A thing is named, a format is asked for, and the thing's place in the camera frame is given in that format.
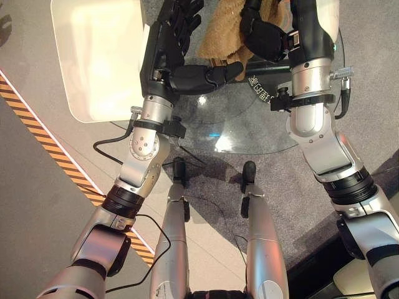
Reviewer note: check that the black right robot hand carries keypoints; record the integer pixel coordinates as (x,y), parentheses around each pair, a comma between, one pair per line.
(262,37)

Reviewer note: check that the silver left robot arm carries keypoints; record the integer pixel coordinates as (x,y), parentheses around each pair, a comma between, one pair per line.
(141,149)

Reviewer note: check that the brown fuzzy cloth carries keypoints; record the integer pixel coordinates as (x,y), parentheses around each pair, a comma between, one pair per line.
(221,31)

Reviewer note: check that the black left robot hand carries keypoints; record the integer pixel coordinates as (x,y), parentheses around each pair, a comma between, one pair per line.
(162,62)

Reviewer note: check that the dark robot torso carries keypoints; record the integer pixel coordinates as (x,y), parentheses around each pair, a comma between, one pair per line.
(218,294)

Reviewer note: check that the white rounded object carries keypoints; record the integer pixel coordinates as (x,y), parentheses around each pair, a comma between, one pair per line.
(352,280)

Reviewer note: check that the white plastic basket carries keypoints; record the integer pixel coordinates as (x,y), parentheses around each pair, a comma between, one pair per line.
(99,56)

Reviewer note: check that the silver robot leg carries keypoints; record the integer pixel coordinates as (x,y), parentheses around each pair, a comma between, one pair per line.
(265,243)
(171,243)

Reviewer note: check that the silver right robot leg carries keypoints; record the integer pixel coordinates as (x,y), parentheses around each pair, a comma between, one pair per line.
(265,243)

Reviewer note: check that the silver left robot leg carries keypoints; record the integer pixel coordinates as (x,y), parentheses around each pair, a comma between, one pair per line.
(171,243)

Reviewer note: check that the yellow black hazard tape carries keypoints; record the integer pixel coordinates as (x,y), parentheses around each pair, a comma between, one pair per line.
(46,134)

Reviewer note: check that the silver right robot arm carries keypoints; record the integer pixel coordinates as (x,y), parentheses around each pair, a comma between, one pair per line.
(327,146)

